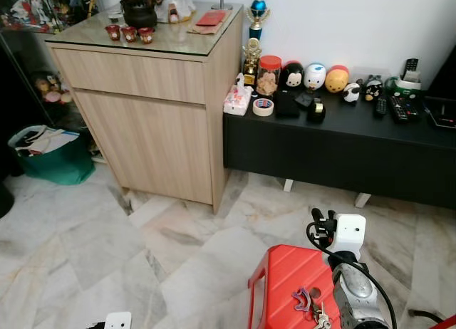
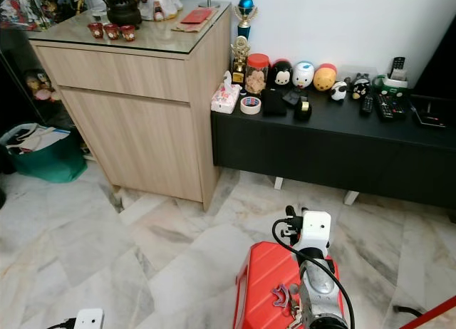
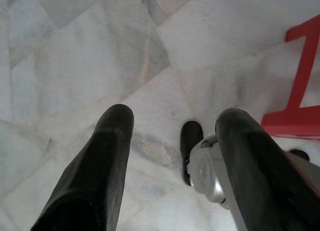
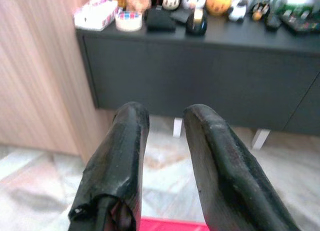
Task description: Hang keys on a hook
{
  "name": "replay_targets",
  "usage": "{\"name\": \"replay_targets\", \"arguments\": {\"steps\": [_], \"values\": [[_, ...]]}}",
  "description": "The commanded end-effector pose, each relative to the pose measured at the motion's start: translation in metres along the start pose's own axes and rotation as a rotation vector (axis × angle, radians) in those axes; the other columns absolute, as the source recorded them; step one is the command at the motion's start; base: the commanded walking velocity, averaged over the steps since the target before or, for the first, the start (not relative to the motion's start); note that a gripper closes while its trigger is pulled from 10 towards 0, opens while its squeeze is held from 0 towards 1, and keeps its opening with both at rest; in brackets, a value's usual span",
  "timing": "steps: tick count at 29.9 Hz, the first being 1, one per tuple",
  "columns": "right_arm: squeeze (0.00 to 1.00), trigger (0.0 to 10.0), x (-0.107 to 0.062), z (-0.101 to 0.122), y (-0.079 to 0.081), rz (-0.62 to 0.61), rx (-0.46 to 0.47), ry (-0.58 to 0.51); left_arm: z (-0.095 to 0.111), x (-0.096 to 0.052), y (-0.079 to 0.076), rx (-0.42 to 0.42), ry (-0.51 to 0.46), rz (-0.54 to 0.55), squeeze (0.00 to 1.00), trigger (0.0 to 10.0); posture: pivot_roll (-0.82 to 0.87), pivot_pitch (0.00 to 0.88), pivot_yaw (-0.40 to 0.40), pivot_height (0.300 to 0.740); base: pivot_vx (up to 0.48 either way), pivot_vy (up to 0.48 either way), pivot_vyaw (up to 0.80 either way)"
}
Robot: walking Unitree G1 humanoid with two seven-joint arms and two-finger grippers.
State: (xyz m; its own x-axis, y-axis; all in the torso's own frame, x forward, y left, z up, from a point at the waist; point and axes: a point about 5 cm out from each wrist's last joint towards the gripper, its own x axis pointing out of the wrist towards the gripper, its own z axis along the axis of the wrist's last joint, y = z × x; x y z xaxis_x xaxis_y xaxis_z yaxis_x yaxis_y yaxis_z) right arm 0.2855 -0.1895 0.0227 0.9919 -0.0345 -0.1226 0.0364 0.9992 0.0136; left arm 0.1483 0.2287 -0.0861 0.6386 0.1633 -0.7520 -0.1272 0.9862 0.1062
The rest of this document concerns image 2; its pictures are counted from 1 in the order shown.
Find key bunch with purple keychain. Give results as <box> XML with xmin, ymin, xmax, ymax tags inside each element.
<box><xmin>270</xmin><ymin>283</ymin><xmax>304</xmax><ymax>329</ymax></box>

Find red plastic stool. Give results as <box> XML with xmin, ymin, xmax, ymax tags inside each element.
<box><xmin>232</xmin><ymin>241</ymin><xmax>311</xmax><ymax>329</ymax></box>

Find black low console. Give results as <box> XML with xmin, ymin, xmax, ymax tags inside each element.
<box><xmin>211</xmin><ymin>93</ymin><xmax>456</xmax><ymax>209</ymax></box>

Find black tape dispenser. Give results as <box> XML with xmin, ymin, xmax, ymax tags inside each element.
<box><xmin>293</xmin><ymin>98</ymin><xmax>314</xmax><ymax>122</ymax></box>

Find black wallet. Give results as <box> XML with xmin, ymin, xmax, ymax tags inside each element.
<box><xmin>261</xmin><ymin>89</ymin><xmax>289</xmax><ymax>118</ymax></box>

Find small black square pouch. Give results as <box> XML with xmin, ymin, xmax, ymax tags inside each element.
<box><xmin>283</xmin><ymin>90</ymin><xmax>302</xmax><ymax>106</ymax></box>

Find white tape roll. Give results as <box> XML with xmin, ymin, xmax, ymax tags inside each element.
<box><xmin>239</xmin><ymin>95</ymin><xmax>263</xmax><ymax>116</ymax></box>

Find slim black remote control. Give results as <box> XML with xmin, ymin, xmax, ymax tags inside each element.
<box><xmin>361</xmin><ymin>93</ymin><xmax>375</xmax><ymax>117</ymax></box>

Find small panda plush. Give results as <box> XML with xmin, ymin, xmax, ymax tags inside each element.
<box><xmin>329</xmin><ymin>80</ymin><xmax>349</xmax><ymax>103</ymax></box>

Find pink tissue pack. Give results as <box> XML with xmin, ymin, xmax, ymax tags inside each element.
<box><xmin>210</xmin><ymin>70</ymin><xmax>242</xmax><ymax>115</ymax></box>

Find white duck plush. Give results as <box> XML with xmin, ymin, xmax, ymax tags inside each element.
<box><xmin>291</xmin><ymin>61</ymin><xmax>316</xmax><ymax>90</ymax></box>

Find yellow bear plush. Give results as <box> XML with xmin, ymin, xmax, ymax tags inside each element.
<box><xmin>313</xmin><ymin>63</ymin><xmax>338</xmax><ymax>93</ymax></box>

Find black mouse plush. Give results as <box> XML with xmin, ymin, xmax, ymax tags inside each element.
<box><xmin>268</xmin><ymin>58</ymin><xmax>294</xmax><ymax>90</ymax></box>

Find small black plush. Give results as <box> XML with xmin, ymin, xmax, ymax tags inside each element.
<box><xmin>348</xmin><ymin>73</ymin><xmax>372</xmax><ymax>101</ymax></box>

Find wide black remote control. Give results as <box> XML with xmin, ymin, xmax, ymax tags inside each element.
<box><xmin>375</xmin><ymin>93</ymin><xmax>408</xmax><ymax>122</ymax></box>

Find red-lidded clear jar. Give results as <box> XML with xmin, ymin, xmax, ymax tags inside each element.
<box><xmin>244</xmin><ymin>53</ymin><xmax>271</xmax><ymax>97</ymax></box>

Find green holder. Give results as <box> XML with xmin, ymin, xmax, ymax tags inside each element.
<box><xmin>375</xmin><ymin>73</ymin><xmax>410</xmax><ymax>95</ymax></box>

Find small gold trophy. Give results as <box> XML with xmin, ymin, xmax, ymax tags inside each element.
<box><xmin>229</xmin><ymin>35</ymin><xmax>252</xmax><ymax>86</ymax></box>

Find black flat device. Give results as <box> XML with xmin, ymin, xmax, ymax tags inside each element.
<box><xmin>409</xmin><ymin>95</ymin><xmax>456</xmax><ymax>129</ymax></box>

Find light wooden cabinet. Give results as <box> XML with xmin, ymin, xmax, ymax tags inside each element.
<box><xmin>29</xmin><ymin>1</ymin><xmax>233</xmax><ymax>213</ymax></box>

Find white papers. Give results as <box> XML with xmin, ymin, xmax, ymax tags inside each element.
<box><xmin>11</xmin><ymin>125</ymin><xmax>71</xmax><ymax>154</ymax></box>

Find green bag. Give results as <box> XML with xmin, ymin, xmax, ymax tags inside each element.
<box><xmin>1</xmin><ymin>122</ymin><xmax>88</xmax><ymax>184</ymax></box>

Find blue and gold trophy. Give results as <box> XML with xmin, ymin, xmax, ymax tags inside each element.
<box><xmin>233</xmin><ymin>0</ymin><xmax>260</xmax><ymax>42</ymax></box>

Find dark glass display cabinet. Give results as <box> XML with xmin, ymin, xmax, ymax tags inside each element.
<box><xmin>0</xmin><ymin>24</ymin><xmax>65</xmax><ymax>137</ymax></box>

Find brown plush toy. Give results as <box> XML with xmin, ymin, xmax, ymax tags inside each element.
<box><xmin>24</xmin><ymin>70</ymin><xmax>62</xmax><ymax>104</ymax></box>

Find red envelope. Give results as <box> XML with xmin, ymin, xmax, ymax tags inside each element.
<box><xmin>180</xmin><ymin>8</ymin><xmax>217</xmax><ymax>26</ymax></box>

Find white robed figurine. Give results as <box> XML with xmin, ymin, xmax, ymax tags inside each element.
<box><xmin>140</xmin><ymin>0</ymin><xmax>183</xmax><ymax>22</ymax></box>

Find black iron teapot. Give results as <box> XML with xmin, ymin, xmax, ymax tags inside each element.
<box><xmin>104</xmin><ymin>0</ymin><xmax>144</xmax><ymax>28</ymax></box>

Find colourful figurine display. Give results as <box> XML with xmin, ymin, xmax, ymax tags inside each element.
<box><xmin>0</xmin><ymin>0</ymin><xmax>84</xmax><ymax>31</ymax></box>

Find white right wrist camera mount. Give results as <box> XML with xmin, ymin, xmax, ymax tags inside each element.
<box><xmin>299</xmin><ymin>210</ymin><xmax>333</xmax><ymax>254</ymax></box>

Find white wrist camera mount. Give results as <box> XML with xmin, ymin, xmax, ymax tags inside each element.
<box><xmin>299</xmin><ymin>210</ymin><xmax>333</xmax><ymax>254</ymax></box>
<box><xmin>74</xmin><ymin>308</ymin><xmax>105</xmax><ymax>329</ymax></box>

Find black floor cable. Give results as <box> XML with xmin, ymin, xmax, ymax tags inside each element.
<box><xmin>395</xmin><ymin>305</ymin><xmax>425</xmax><ymax>318</ymax></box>

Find black cordless handset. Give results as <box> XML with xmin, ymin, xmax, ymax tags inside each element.
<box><xmin>390</xmin><ymin>56</ymin><xmax>407</xmax><ymax>83</ymax></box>

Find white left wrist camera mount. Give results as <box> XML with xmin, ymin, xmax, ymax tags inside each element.
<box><xmin>74</xmin><ymin>308</ymin><xmax>105</xmax><ymax>329</ymax></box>

